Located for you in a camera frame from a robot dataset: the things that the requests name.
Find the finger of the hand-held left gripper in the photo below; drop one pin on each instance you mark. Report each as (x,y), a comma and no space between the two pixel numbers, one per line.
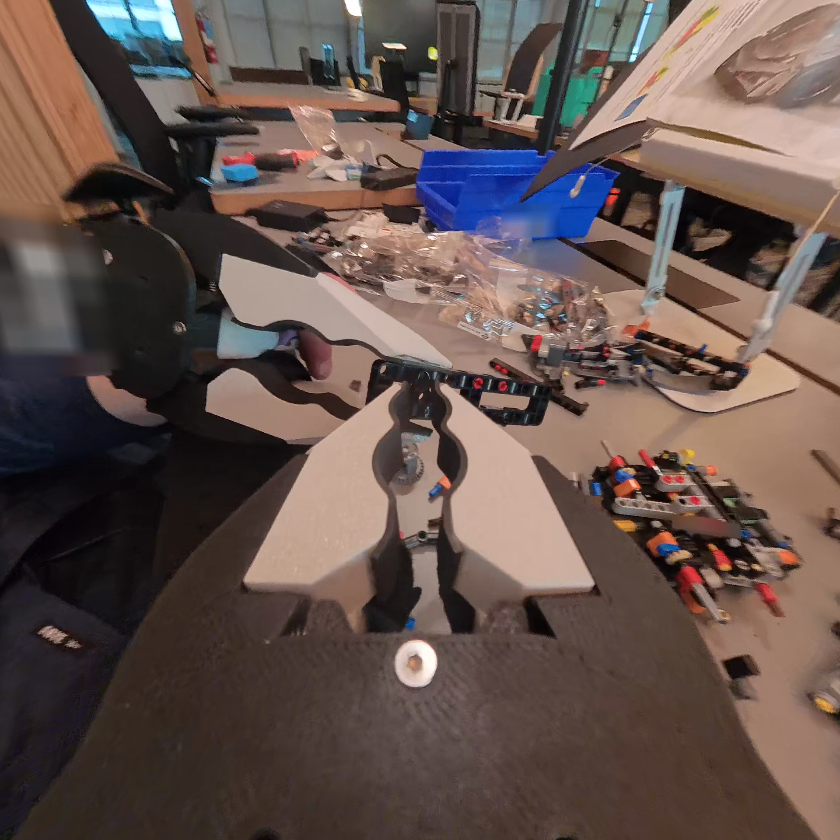
(315,302)
(256,413)

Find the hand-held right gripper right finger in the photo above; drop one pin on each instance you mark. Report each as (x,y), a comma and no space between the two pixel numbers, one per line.
(518,525)

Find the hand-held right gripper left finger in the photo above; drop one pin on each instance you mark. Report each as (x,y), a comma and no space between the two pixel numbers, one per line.
(321,518)

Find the black lego frame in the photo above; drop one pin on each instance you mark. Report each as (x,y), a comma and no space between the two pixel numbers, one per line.
(499,387)

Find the person's left forearm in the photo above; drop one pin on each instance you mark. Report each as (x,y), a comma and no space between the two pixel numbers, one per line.
(124,400)

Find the dark grey lego gear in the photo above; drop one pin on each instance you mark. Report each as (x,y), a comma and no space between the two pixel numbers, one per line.
(408,463)

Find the long black lego beam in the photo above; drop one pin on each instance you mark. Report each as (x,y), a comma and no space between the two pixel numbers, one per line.
(564,400)

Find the multicolour lego chassis assembly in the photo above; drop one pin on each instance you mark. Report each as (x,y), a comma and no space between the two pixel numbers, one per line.
(663,505)

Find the clear bags of lego parts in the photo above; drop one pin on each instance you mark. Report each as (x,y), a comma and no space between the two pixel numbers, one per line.
(459,275)

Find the black curved lego subframe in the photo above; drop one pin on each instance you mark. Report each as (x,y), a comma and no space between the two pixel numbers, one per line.
(689,351)

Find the dark grey lego axle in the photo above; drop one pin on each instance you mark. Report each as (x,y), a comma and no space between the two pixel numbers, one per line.
(828,466)

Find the lego instruction booklet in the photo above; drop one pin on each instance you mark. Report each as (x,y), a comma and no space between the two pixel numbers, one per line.
(722,39)

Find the person's left hand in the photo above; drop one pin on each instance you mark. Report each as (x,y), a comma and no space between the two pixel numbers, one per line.
(316,354)

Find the black power adapter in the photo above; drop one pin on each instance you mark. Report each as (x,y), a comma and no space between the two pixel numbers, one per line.
(289,215)
(387,178)

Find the red black hand tool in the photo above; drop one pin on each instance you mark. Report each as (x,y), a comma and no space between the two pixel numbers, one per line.
(275,160)

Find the blue sponge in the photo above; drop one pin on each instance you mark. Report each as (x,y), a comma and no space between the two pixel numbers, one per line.
(239,174)

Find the blue storage bin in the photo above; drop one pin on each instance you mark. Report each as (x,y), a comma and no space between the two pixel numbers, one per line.
(472,197)

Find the black office chair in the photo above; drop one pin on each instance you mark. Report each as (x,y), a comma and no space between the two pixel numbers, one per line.
(131,98)

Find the person's dark blue trousers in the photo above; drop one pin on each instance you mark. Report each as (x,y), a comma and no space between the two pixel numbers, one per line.
(65,590)

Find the white book stand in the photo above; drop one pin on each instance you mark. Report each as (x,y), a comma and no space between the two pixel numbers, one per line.
(754,390)

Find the red fire extinguisher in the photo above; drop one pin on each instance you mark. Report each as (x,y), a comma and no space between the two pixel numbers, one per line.
(208,39)

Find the black cabinet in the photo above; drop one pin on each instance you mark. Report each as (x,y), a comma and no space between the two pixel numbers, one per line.
(457,59)

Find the green object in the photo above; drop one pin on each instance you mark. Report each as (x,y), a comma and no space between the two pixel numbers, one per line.
(558,98)

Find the black metal pole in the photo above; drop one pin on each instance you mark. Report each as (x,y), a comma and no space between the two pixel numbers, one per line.
(564,72)

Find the dark wall screen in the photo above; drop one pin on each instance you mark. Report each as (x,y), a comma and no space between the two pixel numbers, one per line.
(400,26)

